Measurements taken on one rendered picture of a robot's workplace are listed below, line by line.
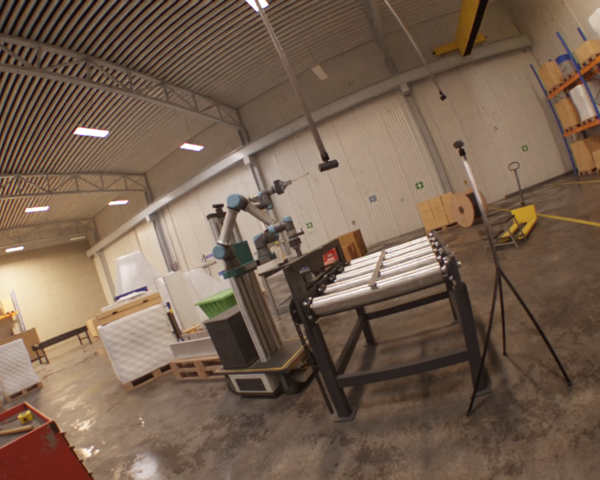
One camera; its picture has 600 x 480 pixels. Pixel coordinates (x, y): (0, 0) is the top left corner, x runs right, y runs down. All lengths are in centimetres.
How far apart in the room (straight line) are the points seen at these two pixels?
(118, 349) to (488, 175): 1275
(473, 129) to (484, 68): 289
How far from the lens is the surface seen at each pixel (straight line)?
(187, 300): 562
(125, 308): 487
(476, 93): 1341
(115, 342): 482
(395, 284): 167
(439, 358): 188
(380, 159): 1240
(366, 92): 1250
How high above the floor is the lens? 129
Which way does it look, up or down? level
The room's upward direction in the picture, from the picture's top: 20 degrees counter-clockwise
